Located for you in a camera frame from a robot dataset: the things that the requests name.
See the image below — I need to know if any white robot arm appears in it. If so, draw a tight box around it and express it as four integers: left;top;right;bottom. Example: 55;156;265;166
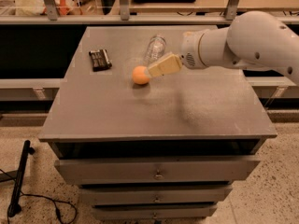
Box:
145;11;299;85

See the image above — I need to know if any bottom grey drawer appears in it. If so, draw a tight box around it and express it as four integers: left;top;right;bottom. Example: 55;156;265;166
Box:
93;203;217;220

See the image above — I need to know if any black stand leg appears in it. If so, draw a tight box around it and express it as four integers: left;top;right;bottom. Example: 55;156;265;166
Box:
7;140;35;217

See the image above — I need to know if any black floor cable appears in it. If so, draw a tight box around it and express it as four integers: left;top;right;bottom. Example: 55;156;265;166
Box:
0;168;78;224

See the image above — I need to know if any grey drawer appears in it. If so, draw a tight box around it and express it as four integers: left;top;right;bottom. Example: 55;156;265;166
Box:
55;156;259;185
93;203;217;220
80;185;233;205

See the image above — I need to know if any clear plastic water bottle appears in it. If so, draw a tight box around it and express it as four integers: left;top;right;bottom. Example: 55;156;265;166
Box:
143;35;166;66

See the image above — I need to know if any grey metal railing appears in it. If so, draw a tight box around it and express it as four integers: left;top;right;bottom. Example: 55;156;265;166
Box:
0;0;299;25

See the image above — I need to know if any top grey drawer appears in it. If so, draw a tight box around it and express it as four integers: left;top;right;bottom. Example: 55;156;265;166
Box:
55;156;259;185

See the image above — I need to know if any grey drawer cabinet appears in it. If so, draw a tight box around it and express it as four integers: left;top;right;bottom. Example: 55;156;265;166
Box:
39;26;276;209

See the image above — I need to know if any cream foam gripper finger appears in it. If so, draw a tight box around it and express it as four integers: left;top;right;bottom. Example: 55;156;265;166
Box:
148;52;182;77

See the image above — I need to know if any middle grey drawer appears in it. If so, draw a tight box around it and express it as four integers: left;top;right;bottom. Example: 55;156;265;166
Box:
80;185;233;205

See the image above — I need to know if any orange ball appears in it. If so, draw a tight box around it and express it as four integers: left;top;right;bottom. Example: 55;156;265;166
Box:
132;66;150;85

